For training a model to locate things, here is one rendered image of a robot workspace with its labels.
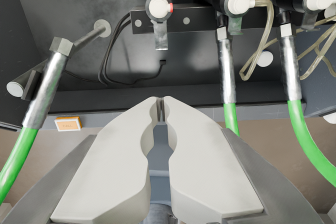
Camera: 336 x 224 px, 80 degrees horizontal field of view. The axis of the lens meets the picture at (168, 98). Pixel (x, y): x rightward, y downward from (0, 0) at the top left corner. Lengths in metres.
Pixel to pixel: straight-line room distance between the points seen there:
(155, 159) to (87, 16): 0.56
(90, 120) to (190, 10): 0.31
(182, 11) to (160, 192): 0.61
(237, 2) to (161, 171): 0.68
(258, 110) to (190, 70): 0.19
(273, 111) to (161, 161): 0.48
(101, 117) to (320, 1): 0.41
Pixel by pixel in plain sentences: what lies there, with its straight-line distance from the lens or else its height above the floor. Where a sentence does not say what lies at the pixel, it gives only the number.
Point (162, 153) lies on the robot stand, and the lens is 0.86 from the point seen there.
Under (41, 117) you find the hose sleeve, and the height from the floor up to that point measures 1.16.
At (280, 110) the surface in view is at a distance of 0.52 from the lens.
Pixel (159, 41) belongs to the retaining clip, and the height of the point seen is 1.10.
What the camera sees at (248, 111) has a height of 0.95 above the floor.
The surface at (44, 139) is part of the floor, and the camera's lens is 2.00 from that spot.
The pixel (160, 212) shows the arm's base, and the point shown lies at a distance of 0.76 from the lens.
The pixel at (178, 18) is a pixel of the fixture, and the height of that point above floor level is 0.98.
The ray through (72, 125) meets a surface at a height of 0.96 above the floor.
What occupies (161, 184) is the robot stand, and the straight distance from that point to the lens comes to 0.80.
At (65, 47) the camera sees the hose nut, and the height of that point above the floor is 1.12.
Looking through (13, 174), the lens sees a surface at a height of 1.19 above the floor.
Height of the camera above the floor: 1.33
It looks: 61 degrees down
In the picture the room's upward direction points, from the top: 178 degrees clockwise
